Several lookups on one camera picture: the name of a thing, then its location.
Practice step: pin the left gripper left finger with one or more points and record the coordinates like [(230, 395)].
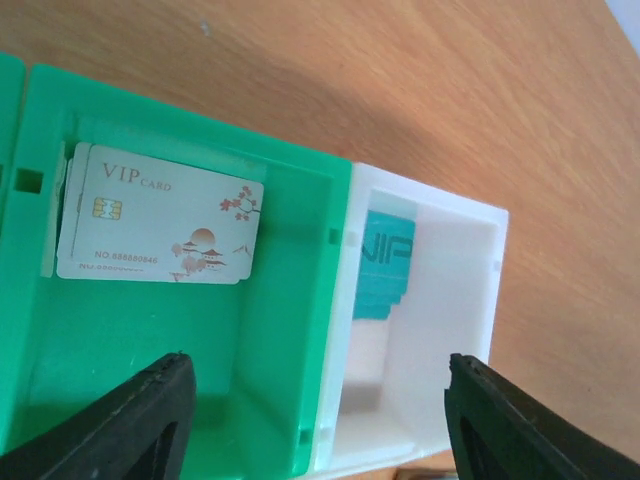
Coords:
[(138, 430)]

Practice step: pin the white plastic bin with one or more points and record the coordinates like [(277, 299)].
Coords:
[(381, 400)]

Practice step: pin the green two-compartment bin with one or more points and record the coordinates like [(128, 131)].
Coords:
[(257, 347)]

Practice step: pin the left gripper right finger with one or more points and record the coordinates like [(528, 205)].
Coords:
[(498, 431)]

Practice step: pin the white card in bin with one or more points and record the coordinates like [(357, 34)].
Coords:
[(62, 215)]

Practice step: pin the teal card stack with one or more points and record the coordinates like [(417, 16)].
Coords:
[(385, 265)]

